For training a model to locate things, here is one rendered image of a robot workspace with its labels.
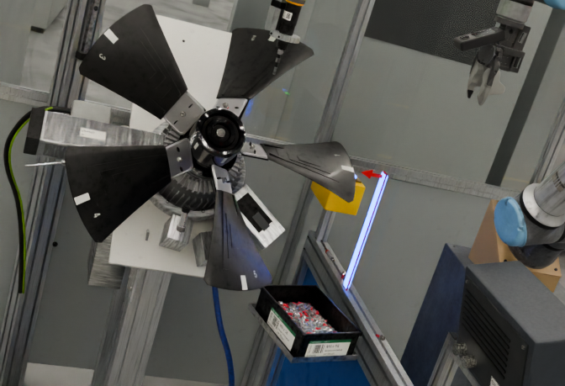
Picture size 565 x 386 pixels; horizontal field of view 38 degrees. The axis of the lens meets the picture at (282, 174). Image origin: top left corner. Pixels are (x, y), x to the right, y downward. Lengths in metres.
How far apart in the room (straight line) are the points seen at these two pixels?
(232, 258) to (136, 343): 0.52
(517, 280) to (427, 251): 1.57
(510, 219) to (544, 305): 0.55
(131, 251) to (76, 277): 0.83
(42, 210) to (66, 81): 0.41
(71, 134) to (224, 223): 0.42
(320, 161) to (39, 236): 1.00
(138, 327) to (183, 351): 0.83
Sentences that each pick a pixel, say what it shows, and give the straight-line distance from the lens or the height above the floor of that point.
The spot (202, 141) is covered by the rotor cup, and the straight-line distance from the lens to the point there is 1.85.
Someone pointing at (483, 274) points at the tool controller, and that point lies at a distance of 1.53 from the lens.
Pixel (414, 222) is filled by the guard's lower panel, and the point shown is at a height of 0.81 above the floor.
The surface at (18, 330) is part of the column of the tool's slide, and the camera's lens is 2.79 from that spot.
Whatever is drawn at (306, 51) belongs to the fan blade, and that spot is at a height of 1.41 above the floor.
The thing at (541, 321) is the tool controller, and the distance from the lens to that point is 1.42.
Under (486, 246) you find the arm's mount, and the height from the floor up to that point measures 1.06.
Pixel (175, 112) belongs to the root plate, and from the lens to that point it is 1.95.
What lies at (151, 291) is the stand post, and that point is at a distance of 2.18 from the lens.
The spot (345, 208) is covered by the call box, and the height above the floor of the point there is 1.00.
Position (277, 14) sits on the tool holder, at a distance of 1.90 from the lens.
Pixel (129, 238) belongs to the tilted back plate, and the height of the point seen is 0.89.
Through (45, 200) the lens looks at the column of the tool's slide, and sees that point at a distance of 2.58.
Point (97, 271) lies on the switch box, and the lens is 2.34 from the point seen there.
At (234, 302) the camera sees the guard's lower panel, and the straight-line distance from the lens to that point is 2.96.
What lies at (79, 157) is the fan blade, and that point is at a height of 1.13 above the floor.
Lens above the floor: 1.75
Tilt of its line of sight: 18 degrees down
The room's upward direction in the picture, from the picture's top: 17 degrees clockwise
